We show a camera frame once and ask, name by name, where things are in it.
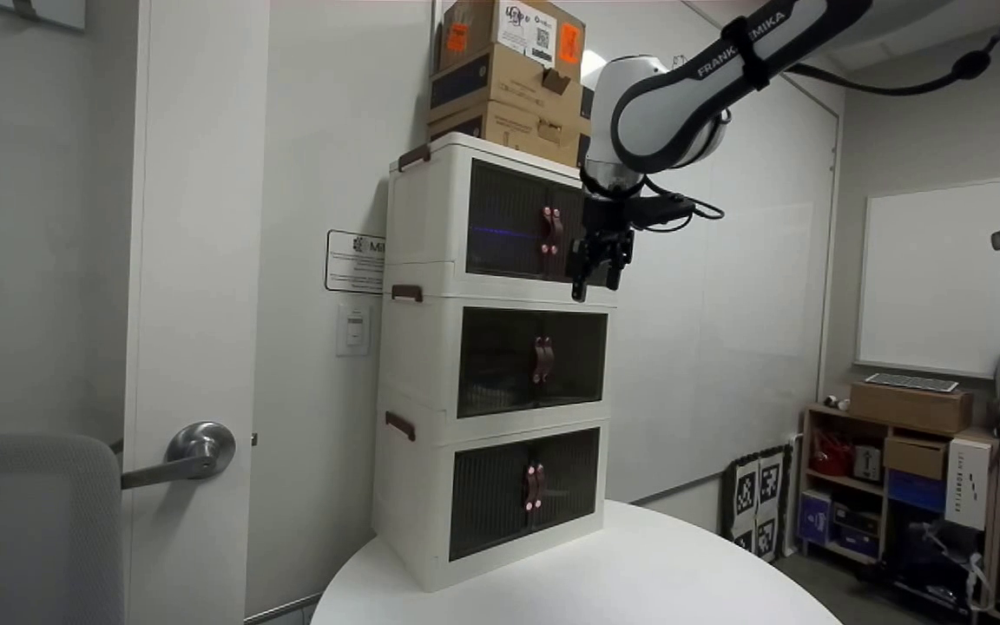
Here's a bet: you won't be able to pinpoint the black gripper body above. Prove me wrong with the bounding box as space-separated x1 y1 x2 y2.
574 191 644 253

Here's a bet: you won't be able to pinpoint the dark ribbed cabinet door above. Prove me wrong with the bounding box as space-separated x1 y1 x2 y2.
529 428 604 537
459 304 545 420
449 445 540 567
467 155 555 281
545 179 617 293
534 308 613 410

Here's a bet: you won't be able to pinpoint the cardboard box with dark label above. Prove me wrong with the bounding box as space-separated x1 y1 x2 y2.
423 92 589 173
429 42 589 132

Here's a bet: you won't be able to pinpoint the white three-tier storage cabinet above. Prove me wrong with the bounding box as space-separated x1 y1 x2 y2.
373 130 625 594

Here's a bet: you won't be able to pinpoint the small cardboard box orange stickers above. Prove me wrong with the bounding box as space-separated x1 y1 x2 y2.
436 0 589 90

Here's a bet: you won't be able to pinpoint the black-white calibration tag board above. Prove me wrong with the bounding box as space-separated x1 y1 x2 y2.
720 445 798 567

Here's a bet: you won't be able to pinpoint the red items on shelf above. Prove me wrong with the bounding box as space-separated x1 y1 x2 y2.
808 428 859 480

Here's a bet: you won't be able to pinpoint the wooden storage shelf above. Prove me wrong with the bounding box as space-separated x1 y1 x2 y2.
798 400 1000 606

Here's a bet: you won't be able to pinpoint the wide brown cardboard box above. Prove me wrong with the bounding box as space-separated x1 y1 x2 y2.
849 375 975 440

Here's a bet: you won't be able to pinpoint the small brown cardboard box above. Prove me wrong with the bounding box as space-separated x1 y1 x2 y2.
882 432 953 481

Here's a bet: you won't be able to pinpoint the blue storage box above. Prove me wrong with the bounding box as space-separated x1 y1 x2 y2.
886 470 947 518

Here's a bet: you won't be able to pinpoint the white room door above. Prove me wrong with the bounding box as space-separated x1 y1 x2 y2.
121 0 276 625

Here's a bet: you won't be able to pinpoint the white upright box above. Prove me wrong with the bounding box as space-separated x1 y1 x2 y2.
945 432 1000 535

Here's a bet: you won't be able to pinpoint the grey door closer box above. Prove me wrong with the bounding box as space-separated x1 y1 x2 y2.
0 0 91 33

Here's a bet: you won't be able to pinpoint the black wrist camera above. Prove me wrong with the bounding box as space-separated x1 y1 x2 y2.
630 186 702 233

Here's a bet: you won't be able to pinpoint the white printed wall sign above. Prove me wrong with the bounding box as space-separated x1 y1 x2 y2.
321 226 389 295

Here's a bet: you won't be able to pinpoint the white wall light switch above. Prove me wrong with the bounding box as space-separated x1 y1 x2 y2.
333 302 374 360

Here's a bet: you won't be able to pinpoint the white wall whiteboard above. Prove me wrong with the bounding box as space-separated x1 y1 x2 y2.
856 167 1000 381

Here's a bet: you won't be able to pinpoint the metal door lever handle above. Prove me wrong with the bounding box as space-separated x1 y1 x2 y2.
117 420 240 492

